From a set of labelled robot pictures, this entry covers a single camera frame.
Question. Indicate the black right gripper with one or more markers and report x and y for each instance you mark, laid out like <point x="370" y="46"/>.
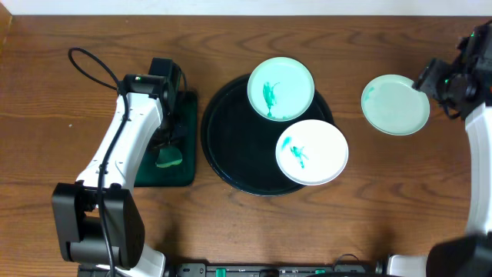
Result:
<point x="429" y="80"/>

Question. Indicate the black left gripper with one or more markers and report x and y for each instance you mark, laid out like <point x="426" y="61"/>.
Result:
<point x="167" y="139"/>

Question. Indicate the mint green plate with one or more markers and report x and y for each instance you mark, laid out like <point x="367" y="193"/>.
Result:
<point x="393" y="107"/>

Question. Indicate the green scrubbing sponge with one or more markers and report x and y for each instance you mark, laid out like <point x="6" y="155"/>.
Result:
<point x="168" y="156"/>

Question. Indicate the white plate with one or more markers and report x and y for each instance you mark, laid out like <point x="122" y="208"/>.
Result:
<point x="312" y="152"/>

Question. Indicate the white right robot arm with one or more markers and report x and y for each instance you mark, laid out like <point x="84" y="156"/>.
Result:
<point x="463" y="90"/>

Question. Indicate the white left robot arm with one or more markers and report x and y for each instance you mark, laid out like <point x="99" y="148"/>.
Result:
<point x="96" y="218"/>

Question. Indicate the dark green rectangular water tray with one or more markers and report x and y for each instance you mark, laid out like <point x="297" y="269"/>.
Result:
<point x="149" y="175"/>

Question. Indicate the round black serving tray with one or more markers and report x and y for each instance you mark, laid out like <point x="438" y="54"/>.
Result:
<point x="239" y="144"/>

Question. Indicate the pale green rear plate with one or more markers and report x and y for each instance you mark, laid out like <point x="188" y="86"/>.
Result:
<point x="280" y="89"/>

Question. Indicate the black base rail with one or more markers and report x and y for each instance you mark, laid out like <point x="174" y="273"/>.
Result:
<point x="202" y="270"/>

